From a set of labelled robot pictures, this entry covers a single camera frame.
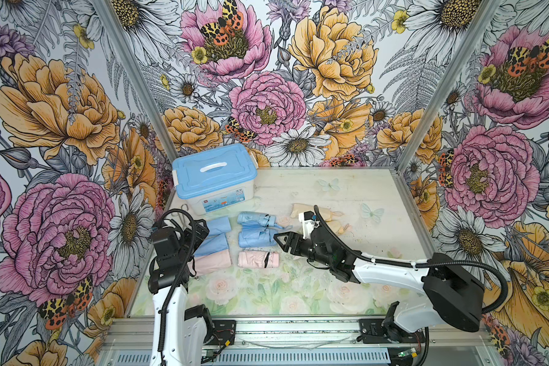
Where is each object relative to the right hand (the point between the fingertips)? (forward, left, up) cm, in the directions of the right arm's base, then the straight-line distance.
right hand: (278, 244), depth 79 cm
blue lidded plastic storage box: (+28, +25, +4) cm, 38 cm away
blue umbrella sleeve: (+15, +25, -10) cm, 31 cm away
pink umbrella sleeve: (0, +27, -13) cm, 30 cm away
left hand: (+3, +27, +2) cm, 27 cm away
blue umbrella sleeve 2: (+7, +26, -12) cm, 29 cm away
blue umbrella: (+18, +9, -10) cm, 22 cm away
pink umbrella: (0, +7, -11) cm, 13 cm away
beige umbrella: (+15, -24, -12) cm, 31 cm away
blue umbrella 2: (+9, +8, -8) cm, 15 cm away
